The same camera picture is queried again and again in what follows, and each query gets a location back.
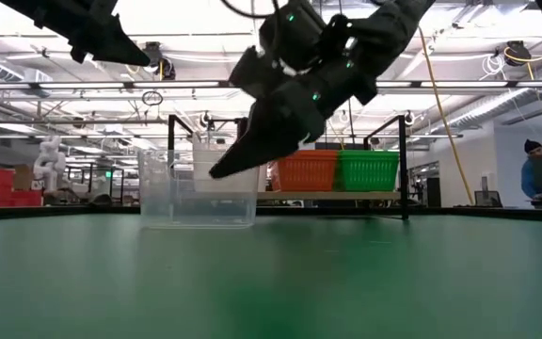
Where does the red plastic bin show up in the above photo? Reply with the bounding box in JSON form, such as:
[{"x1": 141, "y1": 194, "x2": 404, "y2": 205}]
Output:
[{"x1": 0, "y1": 168, "x2": 44, "y2": 208}]

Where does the black table frame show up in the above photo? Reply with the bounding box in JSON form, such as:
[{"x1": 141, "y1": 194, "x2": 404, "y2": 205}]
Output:
[{"x1": 0, "y1": 204, "x2": 542, "y2": 223}]

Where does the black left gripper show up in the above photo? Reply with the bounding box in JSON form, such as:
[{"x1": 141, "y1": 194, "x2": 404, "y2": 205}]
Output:
[{"x1": 0, "y1": 0, "x2": 152, "y2": 67}]

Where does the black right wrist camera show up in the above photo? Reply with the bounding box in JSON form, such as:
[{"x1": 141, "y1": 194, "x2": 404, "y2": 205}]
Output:
[{"x1": 228, "y1": 0, "x2": 331, "y2": 98}]

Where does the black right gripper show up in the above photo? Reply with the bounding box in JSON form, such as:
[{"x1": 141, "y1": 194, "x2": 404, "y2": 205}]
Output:
[{"x1": 208, "y1": 46, "x2": 378, "y2": 180}]

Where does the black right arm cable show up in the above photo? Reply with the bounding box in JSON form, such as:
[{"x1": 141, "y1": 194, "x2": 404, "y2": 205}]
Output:
[{"x1": 221, "y1": 0, "x2": 281, "y2": 20}]

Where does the yellow cable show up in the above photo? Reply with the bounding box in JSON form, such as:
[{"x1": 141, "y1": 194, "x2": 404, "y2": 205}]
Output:
[{"x1": 416, "y1": 25, "x2": 475, "y2": 206}]

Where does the cardboard box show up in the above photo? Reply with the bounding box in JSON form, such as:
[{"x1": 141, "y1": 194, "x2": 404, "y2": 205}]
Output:
[{"x1": 12, "y1": 163, "x2": 36, "y2": 192}]

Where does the clear plastic bin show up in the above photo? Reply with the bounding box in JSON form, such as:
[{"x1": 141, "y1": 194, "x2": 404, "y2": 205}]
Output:
[
  {"x1": 137, "y1": 149, "x2": 260, "y2": 231},
  {"x1": 191, "y1": 140, "x2": 262, "y2": 194}
]

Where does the green plastic basket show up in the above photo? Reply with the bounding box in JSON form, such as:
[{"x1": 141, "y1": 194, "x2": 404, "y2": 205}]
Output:
[
  {"x1": 336, "y1": 149, "x2": 401, "y2": 157},
  {"x1": 336, "y1": 154, "x2": 400, "y2": 193}
]

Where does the black metal shelf frame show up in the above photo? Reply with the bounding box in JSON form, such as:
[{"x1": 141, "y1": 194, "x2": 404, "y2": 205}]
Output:
[{"x1": 167, "y1": 113, "x2": 410, "y2": 221}]

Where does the green table mat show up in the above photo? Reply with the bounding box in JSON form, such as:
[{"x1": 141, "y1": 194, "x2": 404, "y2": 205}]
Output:
[{"x1": 0, "y1": 214, "x2": 542, "y2": 339}]

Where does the long ceiling light strip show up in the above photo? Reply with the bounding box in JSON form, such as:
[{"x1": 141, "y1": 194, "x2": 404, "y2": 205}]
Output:
[{"x1": 0, "y1": 79, "x2": 542, "y2": 90}]

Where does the black ceiling cord reel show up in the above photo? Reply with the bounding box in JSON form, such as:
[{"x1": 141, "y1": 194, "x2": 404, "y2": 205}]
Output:
[
  {"x1": 503, "y1": 40, "x2": 532, "y2": 67},
  {"x1": 141, "y1": 40, "x2": 177, "y2": 81}
]

